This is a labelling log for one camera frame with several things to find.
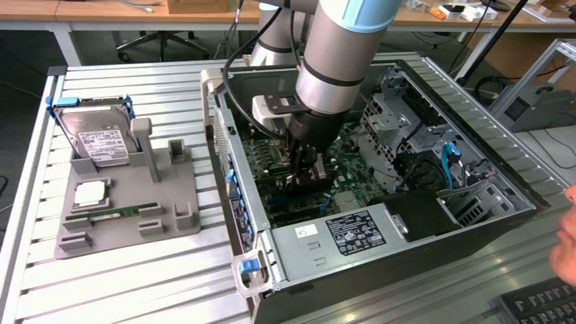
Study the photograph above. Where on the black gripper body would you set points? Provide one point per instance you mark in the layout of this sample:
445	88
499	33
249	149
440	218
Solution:
317	131

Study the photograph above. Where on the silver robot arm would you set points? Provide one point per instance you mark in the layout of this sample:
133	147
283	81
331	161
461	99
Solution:
341	50

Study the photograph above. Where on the person hand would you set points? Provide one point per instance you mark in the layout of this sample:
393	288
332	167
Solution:
568	249

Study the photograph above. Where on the green motherboard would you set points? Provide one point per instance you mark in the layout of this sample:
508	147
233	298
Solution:
355	168

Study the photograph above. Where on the silver chipset heatsink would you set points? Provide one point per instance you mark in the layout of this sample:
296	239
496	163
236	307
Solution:
348	202

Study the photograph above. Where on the black expansion slot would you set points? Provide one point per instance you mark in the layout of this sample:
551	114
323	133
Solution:
296	217

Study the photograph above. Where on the metal disk bay cage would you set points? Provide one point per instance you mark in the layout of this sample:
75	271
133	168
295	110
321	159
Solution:
391	135

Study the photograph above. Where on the grey power supply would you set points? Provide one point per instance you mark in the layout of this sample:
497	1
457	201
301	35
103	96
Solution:
305	260

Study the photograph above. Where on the black plastic air shroud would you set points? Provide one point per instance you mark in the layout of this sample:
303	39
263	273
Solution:
419	216

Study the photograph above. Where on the grey parts rack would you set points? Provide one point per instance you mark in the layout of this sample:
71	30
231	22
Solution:
125	202

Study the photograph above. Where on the black open PC case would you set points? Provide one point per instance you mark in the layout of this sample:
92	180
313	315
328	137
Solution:
404	280

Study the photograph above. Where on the wooden desk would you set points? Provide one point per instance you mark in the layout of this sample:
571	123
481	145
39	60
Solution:
432	23
76	15

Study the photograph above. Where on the green RAM stick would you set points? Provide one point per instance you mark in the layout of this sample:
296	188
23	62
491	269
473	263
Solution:
116	212

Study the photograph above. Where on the black office chair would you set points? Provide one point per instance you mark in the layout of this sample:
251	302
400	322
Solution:
164	38

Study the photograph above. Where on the orange small box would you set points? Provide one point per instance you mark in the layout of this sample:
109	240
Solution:
439	13

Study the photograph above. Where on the silver CPU chip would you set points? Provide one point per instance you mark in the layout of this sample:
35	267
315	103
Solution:
89	193

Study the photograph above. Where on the hard disk with blue carrier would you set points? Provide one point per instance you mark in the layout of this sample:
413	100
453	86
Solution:
89	128

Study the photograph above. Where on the black tripod pole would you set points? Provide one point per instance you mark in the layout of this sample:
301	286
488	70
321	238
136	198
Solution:
497	33

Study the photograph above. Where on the white small box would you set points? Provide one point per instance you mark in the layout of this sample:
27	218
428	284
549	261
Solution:
476	14

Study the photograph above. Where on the grey computer tower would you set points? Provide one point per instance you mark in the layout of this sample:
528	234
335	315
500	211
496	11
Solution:
540	108

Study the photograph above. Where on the black keyboard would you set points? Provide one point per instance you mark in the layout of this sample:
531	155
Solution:
544	303

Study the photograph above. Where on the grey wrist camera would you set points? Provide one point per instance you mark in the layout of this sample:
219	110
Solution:
265	114

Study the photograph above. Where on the aluminium profile frame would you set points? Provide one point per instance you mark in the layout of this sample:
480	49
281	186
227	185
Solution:
563	44

